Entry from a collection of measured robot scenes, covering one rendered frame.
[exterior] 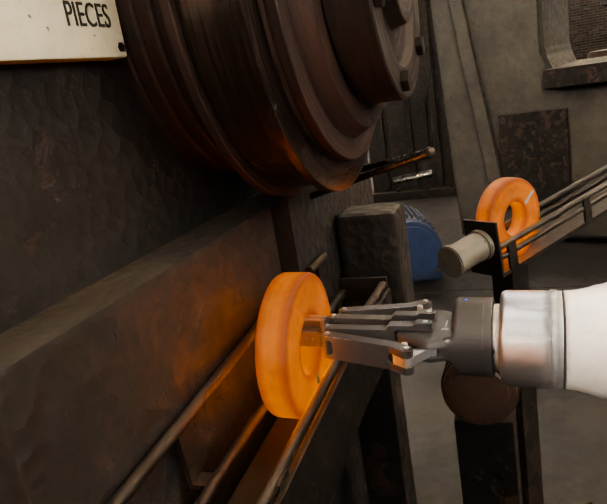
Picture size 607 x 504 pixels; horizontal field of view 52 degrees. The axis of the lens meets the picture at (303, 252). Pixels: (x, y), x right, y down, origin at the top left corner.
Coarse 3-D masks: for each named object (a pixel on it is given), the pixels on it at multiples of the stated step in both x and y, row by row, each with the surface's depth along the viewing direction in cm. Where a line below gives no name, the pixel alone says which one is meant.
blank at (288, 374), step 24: (288, 288) 62; (312, 288) 67; (264, 312) 61; (288, 312) 60; (312, 312) 67; (264, 336) 60; (288, 336) 60; (264, 360) 60; (288, 360) 60; (312, 360) 69; (264, 384) 60; (288, 384) 60; (312, 384) 66; (288, 408) 61
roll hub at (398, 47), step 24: (336, 0) 58; (360, 0) 57; (408, 0) 70; (336, 24) 59; (360, 24) 59; (384, 24) 62; (408, 24) 77; (336, 48) 61; (360, 48) 61; (384, 48) 61; (408, 48) 76; (360, 72) 63; (384, 72) 63; (360, 96) 68; (384, 96) 68; (408, 96) 71
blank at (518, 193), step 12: (504, 180) 116; (516, 180) 117; (492, 192) 115; (504, 192) 115; (516, 192) 117; (528, 192) 119; (480, 204) 116; (492, 204) 114; (504, 204) 115; (516, 204) 120; (528, 204) 120; (480, 216) 115; (492, 216) 114; (516, 216) 121; (528, 216) 120; (504, 228) 116; (516, 228) 121; (504, 240) 117
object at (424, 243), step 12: (408, 216) 299; (420, 216) 302; (408, 228) 282; (420, 228) 282; (432, 228) 296; (408, 240) 284; (420, 240) 284; (432, 240) 284; (420, 252) 285; (432, 252) 285; (420, 264) 287; (432, 264) 287; (420, 276) 288; (432, 276) 302
